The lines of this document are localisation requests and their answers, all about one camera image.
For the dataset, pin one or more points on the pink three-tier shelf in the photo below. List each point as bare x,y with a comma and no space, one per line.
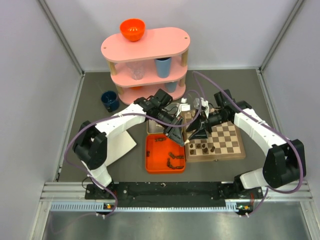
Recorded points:
155,44

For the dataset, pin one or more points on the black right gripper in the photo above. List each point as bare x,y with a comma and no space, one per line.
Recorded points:
201,132

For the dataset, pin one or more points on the dark blue mug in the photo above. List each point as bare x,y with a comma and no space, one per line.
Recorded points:
110,100

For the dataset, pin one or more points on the white paper sheet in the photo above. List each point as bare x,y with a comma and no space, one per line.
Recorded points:
118,146

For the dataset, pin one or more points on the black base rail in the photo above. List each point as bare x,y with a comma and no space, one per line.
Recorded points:
180,194

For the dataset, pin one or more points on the orange tin box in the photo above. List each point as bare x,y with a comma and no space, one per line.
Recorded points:
163,155

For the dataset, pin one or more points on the wooden chess board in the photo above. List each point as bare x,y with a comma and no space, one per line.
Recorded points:
227,140

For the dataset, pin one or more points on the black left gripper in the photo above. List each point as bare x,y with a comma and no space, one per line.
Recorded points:
174,133

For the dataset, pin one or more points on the blue cup shelf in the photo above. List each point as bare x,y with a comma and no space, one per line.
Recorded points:
163,66
171,86

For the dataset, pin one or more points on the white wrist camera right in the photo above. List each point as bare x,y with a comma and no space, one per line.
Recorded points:
202,108

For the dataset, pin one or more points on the blue cup bottom shelf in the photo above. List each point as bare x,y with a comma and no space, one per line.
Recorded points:
171,86

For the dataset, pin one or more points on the orange bowl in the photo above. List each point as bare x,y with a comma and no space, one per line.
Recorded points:
132,29

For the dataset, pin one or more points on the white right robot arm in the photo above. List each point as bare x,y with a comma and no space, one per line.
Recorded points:
284,158

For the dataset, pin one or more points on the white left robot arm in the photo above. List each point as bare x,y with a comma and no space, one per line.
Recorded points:
98,145

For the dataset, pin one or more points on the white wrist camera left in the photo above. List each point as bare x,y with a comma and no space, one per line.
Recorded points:
183,106

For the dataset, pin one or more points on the blue cup middle shelf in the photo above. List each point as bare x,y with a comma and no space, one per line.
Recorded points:
163,66

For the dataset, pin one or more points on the clear glass cup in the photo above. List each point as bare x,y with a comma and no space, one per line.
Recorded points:
137,69

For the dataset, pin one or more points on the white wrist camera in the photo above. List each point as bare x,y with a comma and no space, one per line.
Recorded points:
183,106
202,108

